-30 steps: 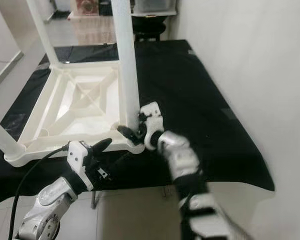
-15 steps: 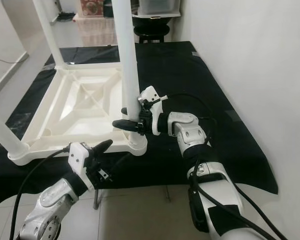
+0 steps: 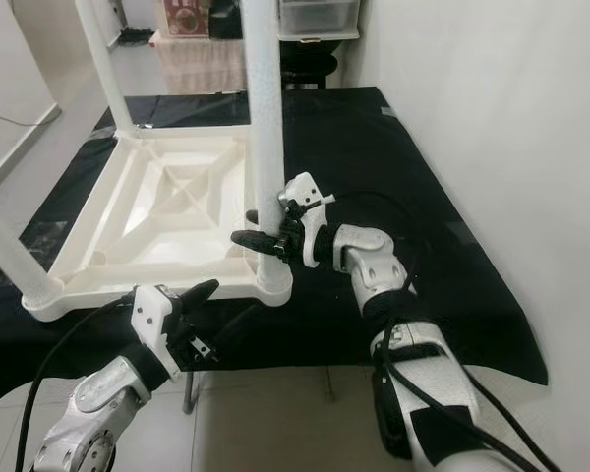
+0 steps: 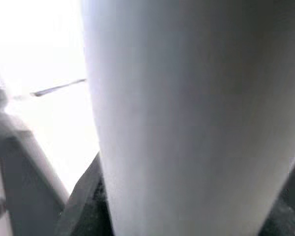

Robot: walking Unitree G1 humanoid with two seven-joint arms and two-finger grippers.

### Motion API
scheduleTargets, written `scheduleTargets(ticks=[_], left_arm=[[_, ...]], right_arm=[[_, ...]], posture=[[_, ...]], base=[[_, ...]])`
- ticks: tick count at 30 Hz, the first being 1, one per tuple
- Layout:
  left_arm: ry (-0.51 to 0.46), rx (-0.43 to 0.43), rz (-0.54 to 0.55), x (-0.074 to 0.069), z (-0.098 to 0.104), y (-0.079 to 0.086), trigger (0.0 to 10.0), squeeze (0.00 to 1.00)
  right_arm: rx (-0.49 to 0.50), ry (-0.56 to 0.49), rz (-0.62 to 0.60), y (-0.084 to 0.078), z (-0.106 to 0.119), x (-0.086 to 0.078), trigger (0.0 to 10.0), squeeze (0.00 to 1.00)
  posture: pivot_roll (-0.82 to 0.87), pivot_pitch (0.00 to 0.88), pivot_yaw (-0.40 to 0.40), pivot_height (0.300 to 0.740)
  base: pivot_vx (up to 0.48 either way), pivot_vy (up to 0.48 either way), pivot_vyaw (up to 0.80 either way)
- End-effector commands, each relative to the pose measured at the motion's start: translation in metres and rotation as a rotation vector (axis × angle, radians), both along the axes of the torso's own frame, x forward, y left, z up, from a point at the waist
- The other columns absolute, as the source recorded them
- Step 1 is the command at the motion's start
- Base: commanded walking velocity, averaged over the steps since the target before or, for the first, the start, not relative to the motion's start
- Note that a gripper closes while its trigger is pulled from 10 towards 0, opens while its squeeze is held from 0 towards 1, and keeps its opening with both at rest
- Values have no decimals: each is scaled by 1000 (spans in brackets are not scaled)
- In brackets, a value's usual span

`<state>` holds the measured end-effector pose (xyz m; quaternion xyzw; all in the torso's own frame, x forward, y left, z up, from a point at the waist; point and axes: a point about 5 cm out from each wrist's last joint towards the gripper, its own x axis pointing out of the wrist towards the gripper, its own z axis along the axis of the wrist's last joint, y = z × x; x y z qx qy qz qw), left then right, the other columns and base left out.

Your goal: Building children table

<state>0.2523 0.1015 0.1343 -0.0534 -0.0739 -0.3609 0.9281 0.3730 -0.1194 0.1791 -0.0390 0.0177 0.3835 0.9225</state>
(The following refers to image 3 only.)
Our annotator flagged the grey metal folding table frame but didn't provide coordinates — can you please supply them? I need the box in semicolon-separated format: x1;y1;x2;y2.
183;370;337;416

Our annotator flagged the red patterned box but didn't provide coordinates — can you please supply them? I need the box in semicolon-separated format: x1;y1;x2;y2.
161;0;210;40

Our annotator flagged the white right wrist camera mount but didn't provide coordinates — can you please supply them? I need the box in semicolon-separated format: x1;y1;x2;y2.
279;171;339;267

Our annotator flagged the white plastic table top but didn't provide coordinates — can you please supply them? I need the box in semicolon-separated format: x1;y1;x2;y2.
25;128;295;323

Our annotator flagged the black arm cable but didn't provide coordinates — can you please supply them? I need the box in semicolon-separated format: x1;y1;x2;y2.
15;293;139;472
319;191;567;472

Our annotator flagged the black bag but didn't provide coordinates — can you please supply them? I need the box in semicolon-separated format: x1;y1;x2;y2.
208;0;248;43

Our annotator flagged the black tablecloth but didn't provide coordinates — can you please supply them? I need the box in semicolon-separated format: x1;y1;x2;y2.
0;87;551;416

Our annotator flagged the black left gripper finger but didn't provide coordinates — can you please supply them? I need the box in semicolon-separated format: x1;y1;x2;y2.
176;279;222;309

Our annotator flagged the small black floor item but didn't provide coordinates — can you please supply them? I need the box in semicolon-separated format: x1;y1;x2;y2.
117;29;154;47

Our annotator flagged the clear plastic storage box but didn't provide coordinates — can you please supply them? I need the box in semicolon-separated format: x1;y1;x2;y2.
277;0;364;41

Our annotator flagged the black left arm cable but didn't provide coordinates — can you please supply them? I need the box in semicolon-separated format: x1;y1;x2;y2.
15;293;139;472

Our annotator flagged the beige towel cloth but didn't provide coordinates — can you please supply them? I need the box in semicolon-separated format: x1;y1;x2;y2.
151;39;248;97

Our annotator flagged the black wall power cable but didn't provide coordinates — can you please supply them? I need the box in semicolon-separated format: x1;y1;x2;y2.
0;102;62;131

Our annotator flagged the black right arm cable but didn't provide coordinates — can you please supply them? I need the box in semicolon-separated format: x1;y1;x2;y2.
319;191;567;472

